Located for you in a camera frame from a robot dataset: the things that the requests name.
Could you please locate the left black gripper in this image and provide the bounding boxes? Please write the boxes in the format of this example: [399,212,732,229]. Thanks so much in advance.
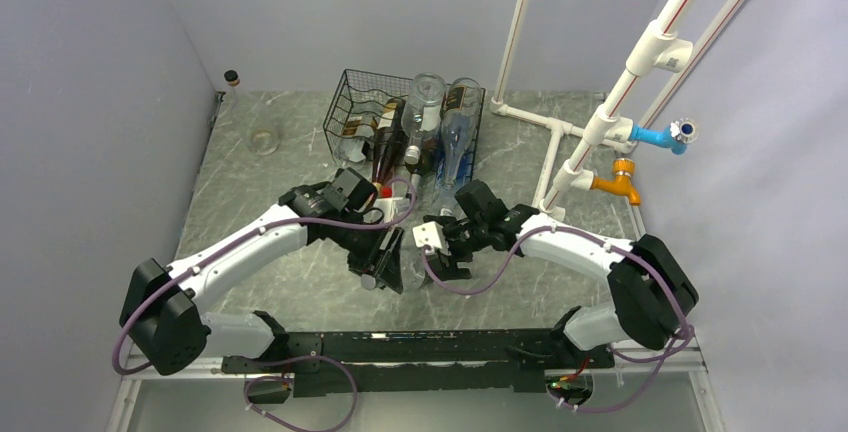
[332,211,405,294]

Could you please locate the clear bottle silver cap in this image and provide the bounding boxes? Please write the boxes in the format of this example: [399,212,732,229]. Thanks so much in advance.
[360,246,426,294]

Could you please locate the clear bottle dark neck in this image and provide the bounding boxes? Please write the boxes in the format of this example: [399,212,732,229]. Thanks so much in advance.
[401,72,447,165]

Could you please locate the clear bottle blue medallion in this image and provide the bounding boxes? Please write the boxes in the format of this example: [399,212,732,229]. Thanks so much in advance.
[223,69,280,156]

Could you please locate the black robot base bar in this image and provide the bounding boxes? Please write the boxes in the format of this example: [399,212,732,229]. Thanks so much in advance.
[221,328,615,398]

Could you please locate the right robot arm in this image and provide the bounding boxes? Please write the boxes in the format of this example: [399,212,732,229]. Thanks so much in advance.
[413,180,699,367]

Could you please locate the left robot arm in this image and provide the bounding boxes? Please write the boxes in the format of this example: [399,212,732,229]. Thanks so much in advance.
[111,168,410,376]

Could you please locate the lower bottle silver cap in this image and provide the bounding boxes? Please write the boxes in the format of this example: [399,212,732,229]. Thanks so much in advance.
[407,139,442,195]

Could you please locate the dark wine bottle gold cap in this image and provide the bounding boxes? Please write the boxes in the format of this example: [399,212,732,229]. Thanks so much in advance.
[371,98,406,191]

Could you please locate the lower bottle black gold cap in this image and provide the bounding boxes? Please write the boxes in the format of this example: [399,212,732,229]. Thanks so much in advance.
[334,112,377,163]

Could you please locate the blue tinted clear bottle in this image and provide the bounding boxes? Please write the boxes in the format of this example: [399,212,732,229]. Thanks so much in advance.
[434,77,483,216]

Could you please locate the orange faucet tap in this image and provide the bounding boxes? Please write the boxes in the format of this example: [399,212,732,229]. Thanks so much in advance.
[590,158,642,207]

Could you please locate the blue faucet tap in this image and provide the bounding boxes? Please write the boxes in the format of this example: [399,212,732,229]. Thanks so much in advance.
[628,118,698,155]

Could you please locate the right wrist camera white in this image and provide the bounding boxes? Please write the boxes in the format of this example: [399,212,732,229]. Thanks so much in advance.
[412,221,448,254]

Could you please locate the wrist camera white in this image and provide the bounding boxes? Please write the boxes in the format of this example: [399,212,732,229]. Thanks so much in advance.
[372,185,410,223]
[412,221,448,254]

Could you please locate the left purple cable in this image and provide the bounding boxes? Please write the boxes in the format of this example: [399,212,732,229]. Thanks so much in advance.
[111,177,419,432]

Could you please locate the purple cable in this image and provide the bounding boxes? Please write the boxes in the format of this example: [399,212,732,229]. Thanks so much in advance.
[421,224,696,416]
[111,177,419,432]

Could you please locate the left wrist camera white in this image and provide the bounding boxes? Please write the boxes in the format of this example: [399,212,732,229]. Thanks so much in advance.
[372,185,410,223]

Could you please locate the black wire wine rack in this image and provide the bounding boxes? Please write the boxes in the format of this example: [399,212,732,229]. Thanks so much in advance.
[323,69,482,191]

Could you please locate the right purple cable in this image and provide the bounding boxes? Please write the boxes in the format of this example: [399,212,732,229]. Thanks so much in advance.
[421,224,696,416]

